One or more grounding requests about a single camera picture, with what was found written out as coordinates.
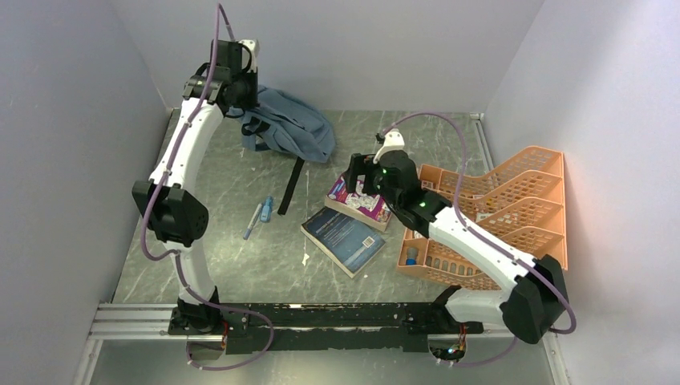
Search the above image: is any blue-grey backpack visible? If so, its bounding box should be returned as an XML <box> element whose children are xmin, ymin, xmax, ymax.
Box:
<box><xmin>233</xmin><ymin>86</ymin><xmax>337</xmax><ymax>217</ymax></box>

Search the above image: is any dark blue book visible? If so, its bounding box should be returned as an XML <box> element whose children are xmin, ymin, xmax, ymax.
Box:
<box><xmin>301</xmin><ymin>207</ymin><xmax>386</xmax><ymax>278</ymax></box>

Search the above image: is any orange plastic desk organizer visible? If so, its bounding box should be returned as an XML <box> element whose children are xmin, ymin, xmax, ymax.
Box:
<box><xmin>396</xmin><ymin>146</ymin><xmax>569</xmax><ymax>290</ymax></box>

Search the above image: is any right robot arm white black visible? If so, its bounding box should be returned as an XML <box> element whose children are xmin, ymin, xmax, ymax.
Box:
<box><xmin>343</xmin><ymin>150</ymin><xmax>577</xmax><ymax>344</ymax></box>

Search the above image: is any purple illustrated book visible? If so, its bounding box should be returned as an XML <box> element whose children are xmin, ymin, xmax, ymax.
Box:
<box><xmin>324</xmin><ymin>176</ymin><xmax>392</xmax><ymax>233</ymax></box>

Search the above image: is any blue pen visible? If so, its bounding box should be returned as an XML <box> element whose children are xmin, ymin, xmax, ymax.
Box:
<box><xmin>243</xmin><ymin>202</ymin><xmax>263</xmax><ymax>240</ymax></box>

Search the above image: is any blue-capped item in organizer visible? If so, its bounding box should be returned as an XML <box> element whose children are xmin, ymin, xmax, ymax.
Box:
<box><xmin>405</xmin><ymin>247</ymin><xmax>419</xmax><ymax>265</ymax></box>

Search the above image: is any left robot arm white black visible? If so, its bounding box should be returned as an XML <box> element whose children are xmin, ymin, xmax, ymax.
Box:
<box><xmin>132</xmin><ymin>38</ymin><xmax>260</xmax><ymax>334</ymax></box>

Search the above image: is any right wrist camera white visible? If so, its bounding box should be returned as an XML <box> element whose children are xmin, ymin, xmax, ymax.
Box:
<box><xmin>373</xmin><ymin>129</ymin><xmax>405</xmax><ymax>164</ymax></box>

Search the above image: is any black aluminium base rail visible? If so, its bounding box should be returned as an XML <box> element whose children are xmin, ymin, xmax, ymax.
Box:
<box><xmin>89</xmin><ymin>302</ymin><xmax>511</xmax><ymax>355</ymax></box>

